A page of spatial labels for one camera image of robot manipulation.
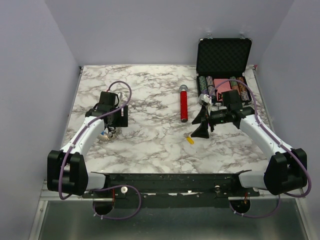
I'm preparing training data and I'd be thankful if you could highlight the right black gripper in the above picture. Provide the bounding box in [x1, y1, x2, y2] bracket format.
[191, 104, 231, 139]

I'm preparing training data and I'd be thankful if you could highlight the yellow capped key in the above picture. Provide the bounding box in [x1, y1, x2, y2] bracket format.
[183, 133, 195, 145]

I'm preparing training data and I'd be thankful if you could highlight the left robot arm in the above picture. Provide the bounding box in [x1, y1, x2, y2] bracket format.
[47, 91, 128, 198]

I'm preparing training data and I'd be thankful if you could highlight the red glitter microphone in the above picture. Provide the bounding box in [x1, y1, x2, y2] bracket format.
[179, 84, 188, 123]

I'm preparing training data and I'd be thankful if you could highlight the pink playing cards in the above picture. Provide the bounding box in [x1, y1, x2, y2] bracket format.
[213, 78, 232, 101]

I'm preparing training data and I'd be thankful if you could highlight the black poker chip case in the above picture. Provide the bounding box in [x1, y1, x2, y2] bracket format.
[196, 38, 252, 106]

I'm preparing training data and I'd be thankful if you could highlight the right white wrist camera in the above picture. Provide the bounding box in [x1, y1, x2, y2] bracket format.
[198, 93, 213, 114]

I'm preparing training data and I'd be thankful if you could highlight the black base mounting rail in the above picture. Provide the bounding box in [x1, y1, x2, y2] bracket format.
[89, 173, 260, 209]

